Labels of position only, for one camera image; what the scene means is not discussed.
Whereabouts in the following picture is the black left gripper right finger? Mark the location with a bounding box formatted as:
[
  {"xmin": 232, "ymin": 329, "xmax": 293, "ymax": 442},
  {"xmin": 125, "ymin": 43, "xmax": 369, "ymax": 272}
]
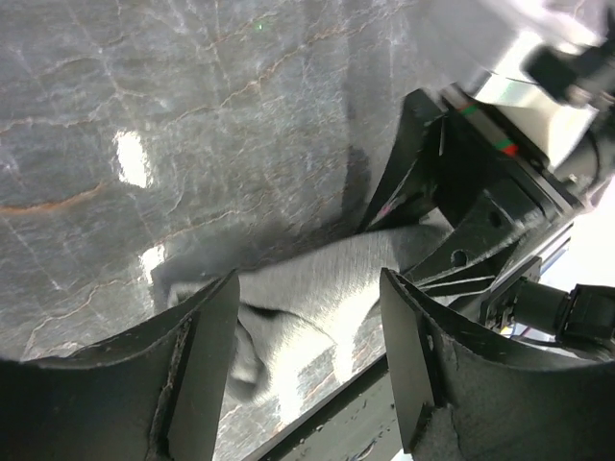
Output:
[{"xmin": 380, "ymin": 269, "xmax": 614, "ymax": 460}]

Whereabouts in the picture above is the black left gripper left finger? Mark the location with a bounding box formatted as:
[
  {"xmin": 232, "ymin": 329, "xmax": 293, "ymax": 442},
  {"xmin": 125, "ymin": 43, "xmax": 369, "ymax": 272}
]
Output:
[{"xmin": 1, "ymin": 274, "xmax": 239, "ymax": 460}]

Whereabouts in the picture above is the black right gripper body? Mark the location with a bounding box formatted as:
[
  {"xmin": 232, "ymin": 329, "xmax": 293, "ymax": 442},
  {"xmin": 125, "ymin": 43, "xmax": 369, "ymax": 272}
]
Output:
[{"xmin": 439, "ymin": 88, "xmax": 579, "ymax": 240}]

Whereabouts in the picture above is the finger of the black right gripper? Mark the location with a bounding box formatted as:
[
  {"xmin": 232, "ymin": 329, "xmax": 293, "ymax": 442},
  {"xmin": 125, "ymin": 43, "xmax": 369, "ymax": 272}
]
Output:
[
  {"xmin": 357, "ymin": 90, "xmax": 446, "ymax": 233},
  {"xmin": 406, "ymin": 189, "xmax": 543, "ymax": 298}
]

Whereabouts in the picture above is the grey cloth napkin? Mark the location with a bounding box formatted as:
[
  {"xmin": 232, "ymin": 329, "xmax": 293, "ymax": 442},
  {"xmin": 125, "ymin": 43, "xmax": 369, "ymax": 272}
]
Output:
[{"xmin": 152, "ymin": 221, "xmax": 452, "ymax": 403}]

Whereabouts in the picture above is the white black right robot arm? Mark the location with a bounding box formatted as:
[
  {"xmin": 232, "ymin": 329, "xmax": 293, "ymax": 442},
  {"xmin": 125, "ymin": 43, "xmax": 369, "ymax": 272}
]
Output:
[{"xmin": 360, "ymin": 1, "xmax": 614, "ymax": 360}]

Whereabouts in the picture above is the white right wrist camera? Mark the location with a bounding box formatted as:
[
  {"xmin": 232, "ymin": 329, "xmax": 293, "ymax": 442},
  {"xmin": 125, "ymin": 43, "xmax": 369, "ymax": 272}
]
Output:
[{"xmin": 474, "ymin": 28, "xmax": 604, "ymax": 169}]

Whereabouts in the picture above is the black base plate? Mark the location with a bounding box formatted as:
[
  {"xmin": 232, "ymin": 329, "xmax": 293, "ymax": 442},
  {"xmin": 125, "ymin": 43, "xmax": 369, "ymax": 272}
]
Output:
[{"xmin": 247, "ymin": 356, "xmax": 402, "ymax": 461}]

